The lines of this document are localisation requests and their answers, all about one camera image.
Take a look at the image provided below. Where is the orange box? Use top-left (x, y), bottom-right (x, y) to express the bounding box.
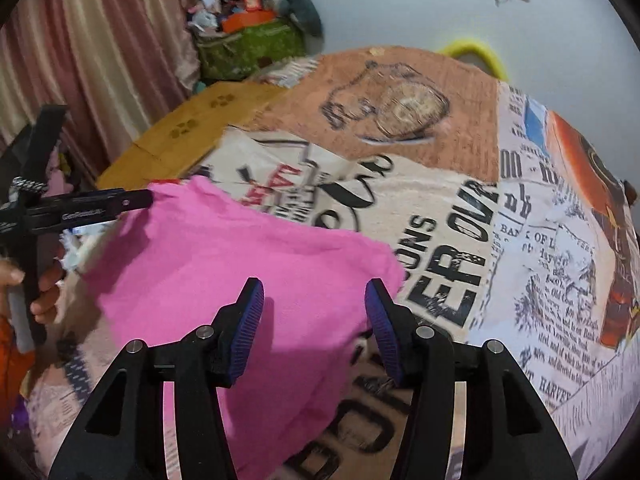
top-left (220, 8), bottom-right (277, 34)

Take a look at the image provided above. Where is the bamboo lap desk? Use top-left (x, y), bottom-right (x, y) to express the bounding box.
top-left (97, 81), bottom-right (287, 192)

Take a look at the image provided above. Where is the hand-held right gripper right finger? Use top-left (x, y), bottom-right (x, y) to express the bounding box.
top-left (364, 277), bottom-right (577, 480)

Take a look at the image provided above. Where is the person's orange clothing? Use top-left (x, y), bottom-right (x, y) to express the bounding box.
top-left (0, 315), bottom-right (37, 427)

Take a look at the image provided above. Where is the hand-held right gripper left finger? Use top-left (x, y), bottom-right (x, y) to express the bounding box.
top-left (49, 277), bottom-right (265, 480)

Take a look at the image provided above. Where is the printed newspaper-pattern blanket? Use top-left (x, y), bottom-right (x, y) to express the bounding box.
top-left (27, 46), bottom-right (640, 480)

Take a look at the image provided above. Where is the yellow foam ring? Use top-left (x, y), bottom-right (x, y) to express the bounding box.
top-left (437, 36), bottom-right (509, 82)

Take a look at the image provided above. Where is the pink button shirt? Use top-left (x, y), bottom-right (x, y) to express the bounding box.
top-left (82, 175), bottom-right (407, 477)

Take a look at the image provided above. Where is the green patterned bag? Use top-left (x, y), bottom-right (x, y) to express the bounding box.
top-left (195, 22), bottom-right (307, 82)

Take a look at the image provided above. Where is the pink striped curtain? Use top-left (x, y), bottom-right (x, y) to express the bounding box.
top-left (0, 0), bottom-right (207, 177)

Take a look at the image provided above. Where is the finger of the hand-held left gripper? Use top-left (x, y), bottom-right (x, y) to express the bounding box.
top-left (59, 188), bottom-right (155, 224)

